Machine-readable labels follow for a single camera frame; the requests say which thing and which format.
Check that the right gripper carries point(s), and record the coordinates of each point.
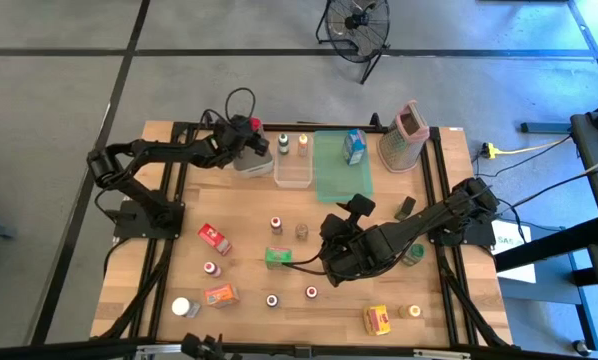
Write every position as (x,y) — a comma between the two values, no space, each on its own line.
(344,260)

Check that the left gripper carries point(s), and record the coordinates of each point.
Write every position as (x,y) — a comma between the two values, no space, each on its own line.
(229,149)

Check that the green candy color bottle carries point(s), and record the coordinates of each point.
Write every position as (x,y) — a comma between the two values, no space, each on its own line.
(283,143)

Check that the small glass cork jar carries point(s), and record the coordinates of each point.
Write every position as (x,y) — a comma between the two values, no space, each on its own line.
(301,231)

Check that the yellow candy color bottle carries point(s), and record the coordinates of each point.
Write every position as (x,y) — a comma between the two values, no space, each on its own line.
(303,145)

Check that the red candy color bottle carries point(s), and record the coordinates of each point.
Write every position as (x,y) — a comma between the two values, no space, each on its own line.
(276,225)
(311,292)

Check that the green Apple Jacks cereal box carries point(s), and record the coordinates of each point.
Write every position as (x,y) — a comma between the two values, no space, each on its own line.
(278,257)

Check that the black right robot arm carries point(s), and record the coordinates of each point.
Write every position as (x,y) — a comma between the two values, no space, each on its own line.
(429,217)

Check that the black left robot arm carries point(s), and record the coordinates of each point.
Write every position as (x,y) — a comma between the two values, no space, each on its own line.
(164,150)

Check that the white plastic bin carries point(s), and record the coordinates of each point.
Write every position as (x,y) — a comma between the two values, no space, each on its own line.
(253,162)

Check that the green plastic bin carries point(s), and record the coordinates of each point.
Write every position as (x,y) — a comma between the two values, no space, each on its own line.
(336,175)

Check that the clear plastic bin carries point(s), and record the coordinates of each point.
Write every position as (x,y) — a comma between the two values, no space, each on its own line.
(293,172)

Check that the dark green box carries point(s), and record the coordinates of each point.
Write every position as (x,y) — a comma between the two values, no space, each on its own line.
(405,208)

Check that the yellow box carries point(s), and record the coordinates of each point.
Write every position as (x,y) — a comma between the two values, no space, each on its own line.
(376,320)

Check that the red cereal box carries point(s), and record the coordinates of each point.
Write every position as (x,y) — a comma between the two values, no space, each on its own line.
(214,238)

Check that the violet candy color bottle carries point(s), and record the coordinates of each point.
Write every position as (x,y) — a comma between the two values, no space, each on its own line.
(272,300)

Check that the yellow-lidded jar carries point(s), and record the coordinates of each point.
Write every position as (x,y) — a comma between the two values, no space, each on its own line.
(411,311)

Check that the red-tipped candy color bottle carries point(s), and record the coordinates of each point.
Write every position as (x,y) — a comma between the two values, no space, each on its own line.
(211,269)

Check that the orange box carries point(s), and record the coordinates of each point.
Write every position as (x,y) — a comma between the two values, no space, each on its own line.
(221,295)

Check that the black floor fan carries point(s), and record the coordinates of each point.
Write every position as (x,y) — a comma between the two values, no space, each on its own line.
(356,30)

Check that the white paper sheet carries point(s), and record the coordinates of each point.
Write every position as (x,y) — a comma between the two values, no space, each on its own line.
(514,260)

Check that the white-capped spice jar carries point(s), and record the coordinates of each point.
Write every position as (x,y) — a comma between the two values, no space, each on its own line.
(185,307)

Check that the grey metal bar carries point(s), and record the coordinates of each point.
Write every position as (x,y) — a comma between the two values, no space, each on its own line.
(544,127)

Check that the black workbench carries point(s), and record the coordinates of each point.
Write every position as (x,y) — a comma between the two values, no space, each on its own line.
(591,145)

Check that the black caster wheel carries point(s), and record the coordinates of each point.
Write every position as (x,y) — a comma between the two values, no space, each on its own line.
(581,346)

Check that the black aluminium table frame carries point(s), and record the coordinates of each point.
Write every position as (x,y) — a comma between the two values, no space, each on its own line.
(299,126)

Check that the black frame clamp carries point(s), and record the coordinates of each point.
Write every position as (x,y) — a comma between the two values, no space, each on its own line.
(375,120)

